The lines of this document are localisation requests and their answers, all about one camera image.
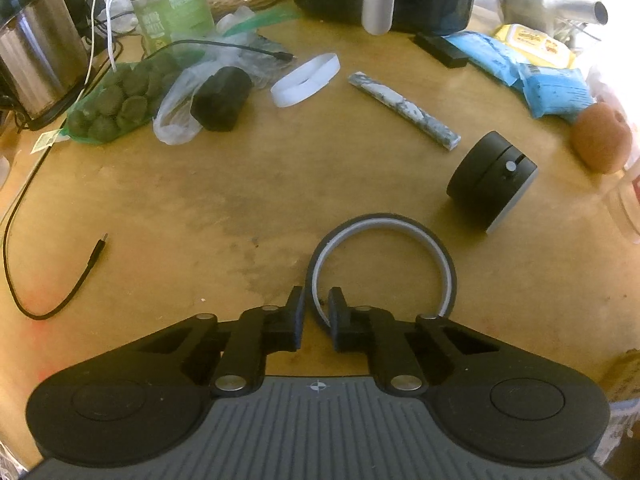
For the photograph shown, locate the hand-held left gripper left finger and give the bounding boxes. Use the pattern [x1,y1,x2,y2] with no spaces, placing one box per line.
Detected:
[127,286,305,397]

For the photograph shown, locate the stainless steel kettle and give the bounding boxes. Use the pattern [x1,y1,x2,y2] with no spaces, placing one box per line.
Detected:
[0,0,93,131]

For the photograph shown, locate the white plastic bag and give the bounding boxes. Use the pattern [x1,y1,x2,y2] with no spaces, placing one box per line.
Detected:
[585,62,640,113]

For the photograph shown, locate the white charging cable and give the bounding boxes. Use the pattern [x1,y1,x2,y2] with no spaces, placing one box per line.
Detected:
[86,0,147,87]

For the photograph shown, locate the small black box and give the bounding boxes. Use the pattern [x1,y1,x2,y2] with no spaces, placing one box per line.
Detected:
[414,31,469,69]

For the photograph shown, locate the black cylinder with silver face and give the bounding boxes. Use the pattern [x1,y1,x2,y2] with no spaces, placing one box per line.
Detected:
[446,131,539,234]

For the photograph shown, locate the marble-patterned stick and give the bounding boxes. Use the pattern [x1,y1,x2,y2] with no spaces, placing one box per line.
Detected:
[348,71,460,152]

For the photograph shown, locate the black usb cable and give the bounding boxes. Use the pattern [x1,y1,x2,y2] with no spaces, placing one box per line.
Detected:
[2,155,109,320]

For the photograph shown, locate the white band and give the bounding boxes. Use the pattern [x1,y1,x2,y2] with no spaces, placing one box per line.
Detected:
[270,53,342,109]

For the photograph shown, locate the small black canister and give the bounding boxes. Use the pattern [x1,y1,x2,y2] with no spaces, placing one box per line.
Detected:
[190,66,252,133]

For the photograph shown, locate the green zip bag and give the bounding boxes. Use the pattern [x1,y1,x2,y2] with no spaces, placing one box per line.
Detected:
[215,2,303,87]

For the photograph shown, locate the glass bowl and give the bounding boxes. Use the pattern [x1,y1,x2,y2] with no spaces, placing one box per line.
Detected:
[490,0,557,37]

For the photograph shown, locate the mesh bag of green balls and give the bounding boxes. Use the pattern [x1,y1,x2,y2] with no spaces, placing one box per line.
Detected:
[62,52,182,147]

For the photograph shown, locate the thin black tape ring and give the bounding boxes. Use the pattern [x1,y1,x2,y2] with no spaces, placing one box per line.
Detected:
[306,211,456,332]

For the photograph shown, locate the silver hair dryer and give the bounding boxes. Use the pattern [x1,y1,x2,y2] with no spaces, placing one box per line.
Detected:
[542,0,609,27]

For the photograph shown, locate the brown pear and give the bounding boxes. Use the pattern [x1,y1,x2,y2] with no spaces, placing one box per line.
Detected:
[571,102,632,175]

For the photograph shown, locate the green label jar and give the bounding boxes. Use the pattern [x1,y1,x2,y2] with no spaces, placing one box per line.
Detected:
[129,0,216,57]

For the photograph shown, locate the yellow wipes pack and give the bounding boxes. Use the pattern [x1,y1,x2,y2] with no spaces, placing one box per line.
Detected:
[495,24,577,69]

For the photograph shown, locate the clear plastic bag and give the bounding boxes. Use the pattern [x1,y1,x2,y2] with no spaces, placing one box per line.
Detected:
[152,47,261,146]

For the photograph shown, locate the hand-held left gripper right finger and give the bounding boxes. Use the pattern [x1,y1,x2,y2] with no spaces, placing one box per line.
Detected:
[327,286,505,397]

